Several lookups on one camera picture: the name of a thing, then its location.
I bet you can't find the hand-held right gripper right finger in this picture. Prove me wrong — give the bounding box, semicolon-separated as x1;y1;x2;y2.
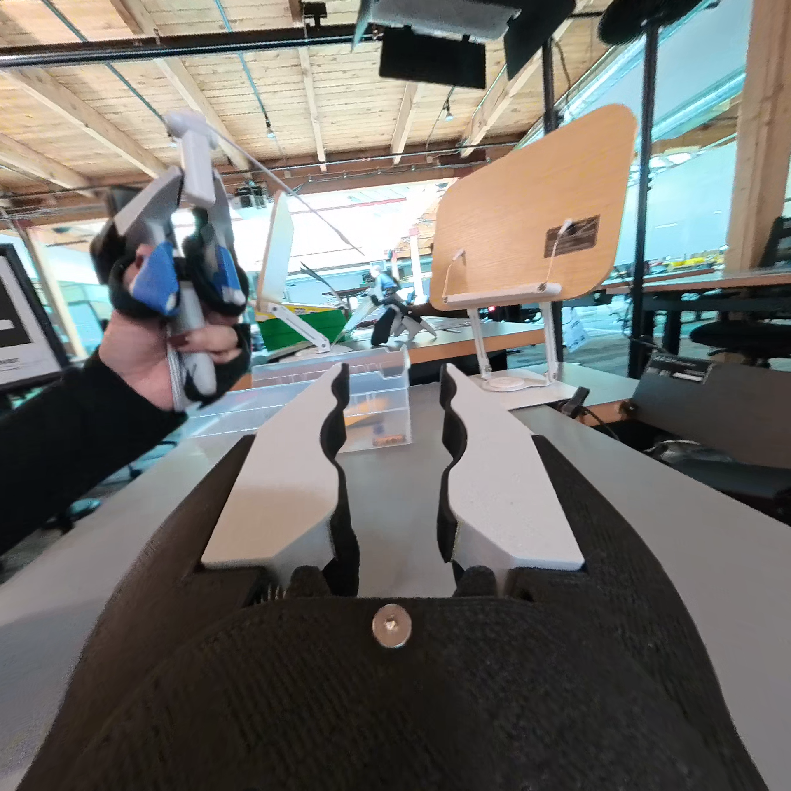
436;363;586;572

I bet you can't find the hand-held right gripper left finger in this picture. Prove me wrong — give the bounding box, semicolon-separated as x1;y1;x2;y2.
199;363;360;597

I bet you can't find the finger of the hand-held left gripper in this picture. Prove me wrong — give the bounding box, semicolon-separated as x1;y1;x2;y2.
197;170;240;260
113;168;186;249

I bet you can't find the white cable with plug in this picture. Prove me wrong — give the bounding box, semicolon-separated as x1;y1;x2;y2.
164;110;367;257

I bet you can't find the clear plastic storage bin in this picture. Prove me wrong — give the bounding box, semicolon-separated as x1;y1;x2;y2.
185;345;413;456

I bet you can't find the person's left forearm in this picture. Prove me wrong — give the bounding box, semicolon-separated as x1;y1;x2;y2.
0;353;187;557

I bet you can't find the person's left hand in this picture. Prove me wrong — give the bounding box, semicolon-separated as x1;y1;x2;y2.
98;244;242;412

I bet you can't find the framed sign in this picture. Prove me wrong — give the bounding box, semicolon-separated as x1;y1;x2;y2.
0;243;70;391

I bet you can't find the long wooden desk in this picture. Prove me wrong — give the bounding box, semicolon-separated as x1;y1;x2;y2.
250;317;557;373

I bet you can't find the metal ceiling pipe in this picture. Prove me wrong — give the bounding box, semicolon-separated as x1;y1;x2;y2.
0;26;376;69

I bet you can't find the black and white robot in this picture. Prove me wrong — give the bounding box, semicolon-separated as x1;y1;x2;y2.
368;260;440;348

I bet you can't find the dark flat box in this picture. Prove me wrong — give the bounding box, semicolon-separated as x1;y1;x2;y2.
629;354;791;453

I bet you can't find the black overhead light panel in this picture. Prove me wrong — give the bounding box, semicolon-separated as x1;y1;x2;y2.
352;0;577;91

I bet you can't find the wooden desk with black legs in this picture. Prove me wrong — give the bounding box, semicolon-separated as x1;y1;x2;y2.
601;267;791;373

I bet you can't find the wooden panel on white stand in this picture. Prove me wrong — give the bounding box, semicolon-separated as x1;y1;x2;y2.
429;104;639;394

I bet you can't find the black tripod pole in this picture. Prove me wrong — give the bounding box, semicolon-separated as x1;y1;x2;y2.
541;36;561;126

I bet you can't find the black round disc on pole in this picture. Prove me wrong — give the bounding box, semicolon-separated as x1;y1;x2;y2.
597;0;707;379

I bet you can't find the wooden support post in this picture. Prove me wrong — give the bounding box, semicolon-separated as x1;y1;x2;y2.
725;0;791;271

